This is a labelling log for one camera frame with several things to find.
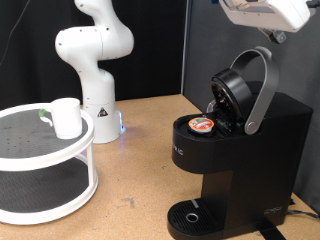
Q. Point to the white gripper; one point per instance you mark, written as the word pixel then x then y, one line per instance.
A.
pixel 286 16

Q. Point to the white coffee pod orange lid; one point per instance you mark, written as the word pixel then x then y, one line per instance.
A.
pixel 201 124

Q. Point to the black Keurig coffee machine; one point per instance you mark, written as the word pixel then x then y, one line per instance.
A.
pixel 260 166

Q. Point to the black backdrop curtain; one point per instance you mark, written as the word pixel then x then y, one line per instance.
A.
pixel 156 50

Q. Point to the black drip tray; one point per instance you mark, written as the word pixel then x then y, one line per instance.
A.
pixel 206 216

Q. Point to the black tape strip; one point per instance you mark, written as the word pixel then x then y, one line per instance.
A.
pixel 270 231

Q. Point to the white two-tier turntable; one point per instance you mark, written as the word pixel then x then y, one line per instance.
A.
pixel 40 161

